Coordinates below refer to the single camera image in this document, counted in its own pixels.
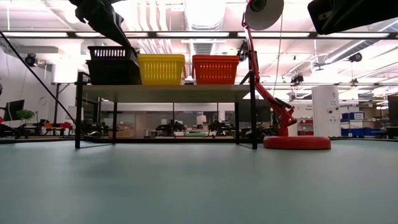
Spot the black overhead beam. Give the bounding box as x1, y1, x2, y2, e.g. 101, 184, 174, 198
0, 30, 398, 40

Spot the red desk lamp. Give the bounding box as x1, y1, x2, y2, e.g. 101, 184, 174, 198
241, 0, 332, 151

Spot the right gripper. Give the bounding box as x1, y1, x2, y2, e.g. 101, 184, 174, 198
307, 0, 398, 36

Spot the black computer monitor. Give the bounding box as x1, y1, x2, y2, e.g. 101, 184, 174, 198
2, 99, 25, 121

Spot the white lampshade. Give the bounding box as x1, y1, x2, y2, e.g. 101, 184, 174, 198
65, 106, 77, 121

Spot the blue storage bin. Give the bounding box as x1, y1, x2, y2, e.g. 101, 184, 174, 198
341, 128, 385, 137
341, 111, 365, 121

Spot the brown cardboard box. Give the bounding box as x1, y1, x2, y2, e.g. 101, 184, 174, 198
119, 123, 135, 138

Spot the green potted plant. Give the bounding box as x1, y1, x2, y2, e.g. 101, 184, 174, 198
15, 109, 35, 124

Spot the thin black cable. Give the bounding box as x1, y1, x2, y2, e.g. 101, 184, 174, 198
0, 30, 77, 124

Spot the ceiling air vent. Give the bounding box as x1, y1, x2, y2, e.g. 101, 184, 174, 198
192, 42, 216, 58

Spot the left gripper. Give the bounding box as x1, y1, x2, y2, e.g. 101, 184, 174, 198
68, 0, 132, 48

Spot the green table mat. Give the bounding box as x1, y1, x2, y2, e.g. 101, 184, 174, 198
0, 139, 398, 224

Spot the wooden shelf with black legs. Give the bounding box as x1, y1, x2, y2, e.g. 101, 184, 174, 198
74, 70, 258, 151

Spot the black ceiling spotlight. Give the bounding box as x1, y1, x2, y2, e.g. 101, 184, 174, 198
290, 73, 305, 85
24, 53, 39, 68
236, 40, 249, 62
348, 51, 363, 63

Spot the white pillar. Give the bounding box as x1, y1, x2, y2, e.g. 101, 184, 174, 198
312, 85, 342, 138

